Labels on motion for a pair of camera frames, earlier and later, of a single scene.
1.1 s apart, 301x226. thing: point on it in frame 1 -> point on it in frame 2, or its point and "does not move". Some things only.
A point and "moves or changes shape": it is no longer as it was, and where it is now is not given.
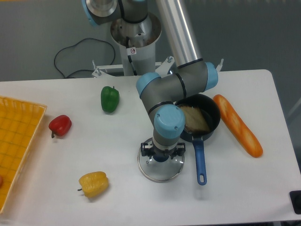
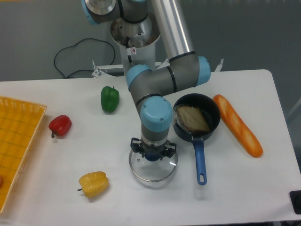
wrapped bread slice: (194, 120) does not move
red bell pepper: (60, 125) does not move
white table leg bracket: (218, 68) does not move
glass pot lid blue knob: (160, 168) moves or changes shape
